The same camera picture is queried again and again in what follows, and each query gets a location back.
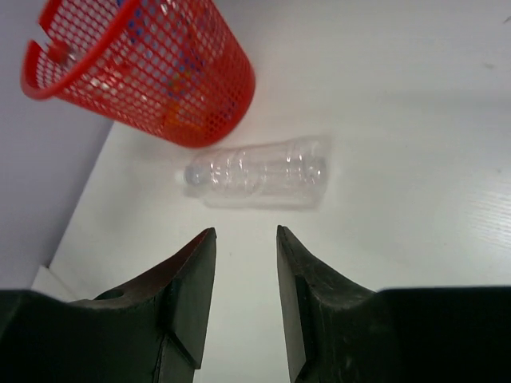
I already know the red mesh plastic basket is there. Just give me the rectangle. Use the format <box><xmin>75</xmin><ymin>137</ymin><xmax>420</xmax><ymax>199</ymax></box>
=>
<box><xmin>21</xmin><ymin>1</ymin><xmax>256</xmax><ymax>148</ymax></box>

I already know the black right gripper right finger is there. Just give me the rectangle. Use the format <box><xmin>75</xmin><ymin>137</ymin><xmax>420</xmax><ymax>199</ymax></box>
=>
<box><xmin>276</xmin><ymin>226</ymin><xmax>510</xmax><ymax>382</ymax></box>

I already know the clear unlabelled plastic bottle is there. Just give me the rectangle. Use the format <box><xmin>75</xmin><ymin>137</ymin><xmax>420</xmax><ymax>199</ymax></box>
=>
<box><xmin>175</xmin><ymin>136</ymin><xmax>331</xmax><ymax>211</ymax></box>

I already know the red cap clear bottle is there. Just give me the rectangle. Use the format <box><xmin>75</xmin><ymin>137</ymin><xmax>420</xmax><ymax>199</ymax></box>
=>
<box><xmin>46</xmin><ymin>41</ymin><xmax>81</xmax><ymax>68</ymax></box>

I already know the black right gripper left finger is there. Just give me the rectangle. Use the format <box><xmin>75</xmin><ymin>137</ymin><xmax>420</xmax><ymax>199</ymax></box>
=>
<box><xmin>1</xmin><ymin>228</ymin><xmax>216</xmax><ymax>382</ymax></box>

